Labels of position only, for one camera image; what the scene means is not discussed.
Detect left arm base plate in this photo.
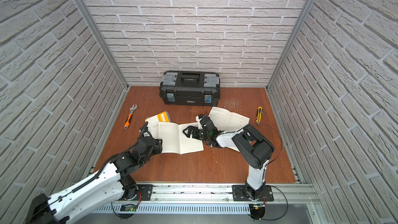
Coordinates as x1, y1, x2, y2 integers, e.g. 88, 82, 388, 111
120, 184, 154, 201

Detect left aluminium corner post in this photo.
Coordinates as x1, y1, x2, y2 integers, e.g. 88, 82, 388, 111
73, 0, 129, 91

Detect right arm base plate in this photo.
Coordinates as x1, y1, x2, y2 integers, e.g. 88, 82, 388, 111
232, 185, 274, 202

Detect open white lined notebook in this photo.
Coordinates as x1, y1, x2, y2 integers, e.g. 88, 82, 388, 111
205, 107, 250, 151

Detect aluminium corner post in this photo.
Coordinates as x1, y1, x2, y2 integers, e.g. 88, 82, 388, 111
73, 0, 129, 91
265, 0, 316, 92

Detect yellow white cover notebook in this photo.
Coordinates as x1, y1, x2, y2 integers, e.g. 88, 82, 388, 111
145, 111, 171, 124

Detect right aluminium corner post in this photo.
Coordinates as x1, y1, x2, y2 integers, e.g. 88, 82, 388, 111
265, 0, 316, 92

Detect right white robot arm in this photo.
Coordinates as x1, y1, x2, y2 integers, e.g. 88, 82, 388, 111
182, 115, 275, 200

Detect orange handled adjustable wrench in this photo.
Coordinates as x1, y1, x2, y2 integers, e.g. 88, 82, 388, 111
124, 104, 138, 130

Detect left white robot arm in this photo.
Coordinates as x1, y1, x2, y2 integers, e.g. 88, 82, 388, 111
24, 125, 162, 224

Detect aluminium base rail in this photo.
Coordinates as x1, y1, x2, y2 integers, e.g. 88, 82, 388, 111
94, 182, 319, 215

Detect black plastic toolbox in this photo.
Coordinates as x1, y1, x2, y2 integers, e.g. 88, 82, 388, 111
159, 71, 221, 107

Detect yellow utility knife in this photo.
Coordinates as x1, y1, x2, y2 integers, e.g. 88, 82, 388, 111
256, 106, 263, 125

